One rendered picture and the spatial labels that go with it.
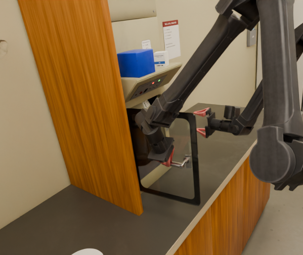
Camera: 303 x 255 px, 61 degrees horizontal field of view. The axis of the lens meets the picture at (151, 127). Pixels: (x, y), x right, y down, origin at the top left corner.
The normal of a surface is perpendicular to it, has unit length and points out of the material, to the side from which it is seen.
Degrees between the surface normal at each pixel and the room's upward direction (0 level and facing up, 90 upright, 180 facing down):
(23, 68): 90
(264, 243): 0
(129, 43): 90
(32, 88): 90
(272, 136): 63
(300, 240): 0
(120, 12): 90
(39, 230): 0
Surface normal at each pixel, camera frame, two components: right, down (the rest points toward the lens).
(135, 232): -0.12, -0.92
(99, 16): -0.61, 0.37
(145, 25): 0.79, 0.14
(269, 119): -0.83, -0.36
